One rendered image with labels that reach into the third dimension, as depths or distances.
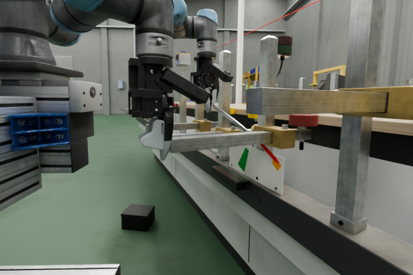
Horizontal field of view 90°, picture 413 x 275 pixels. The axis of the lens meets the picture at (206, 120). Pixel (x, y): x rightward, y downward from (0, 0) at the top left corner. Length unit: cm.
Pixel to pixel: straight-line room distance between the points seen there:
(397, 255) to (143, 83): 52
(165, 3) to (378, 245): 57
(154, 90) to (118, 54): 1238
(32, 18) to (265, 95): 73
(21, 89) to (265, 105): 68
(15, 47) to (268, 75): 71
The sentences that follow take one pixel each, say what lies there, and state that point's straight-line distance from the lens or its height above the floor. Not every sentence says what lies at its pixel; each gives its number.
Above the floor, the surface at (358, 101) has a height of 95.
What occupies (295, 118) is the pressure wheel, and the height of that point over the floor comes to 90.
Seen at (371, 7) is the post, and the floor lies 110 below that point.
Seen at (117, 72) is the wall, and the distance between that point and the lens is 1266.
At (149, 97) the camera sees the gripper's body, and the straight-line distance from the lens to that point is 41.
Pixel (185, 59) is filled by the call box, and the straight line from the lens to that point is 130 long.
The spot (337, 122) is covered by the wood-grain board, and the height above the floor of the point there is 88.
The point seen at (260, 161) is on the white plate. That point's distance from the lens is 64.
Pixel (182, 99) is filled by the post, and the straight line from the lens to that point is 129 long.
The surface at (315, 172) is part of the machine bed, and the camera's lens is 81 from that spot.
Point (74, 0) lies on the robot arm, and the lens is 40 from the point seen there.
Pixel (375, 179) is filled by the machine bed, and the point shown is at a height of 74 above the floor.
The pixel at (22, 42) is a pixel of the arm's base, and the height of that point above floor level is 110.
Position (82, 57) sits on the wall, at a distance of 1355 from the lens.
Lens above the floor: 95
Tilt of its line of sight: 6 degrees down
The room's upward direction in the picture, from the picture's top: 1 degrees clockwise
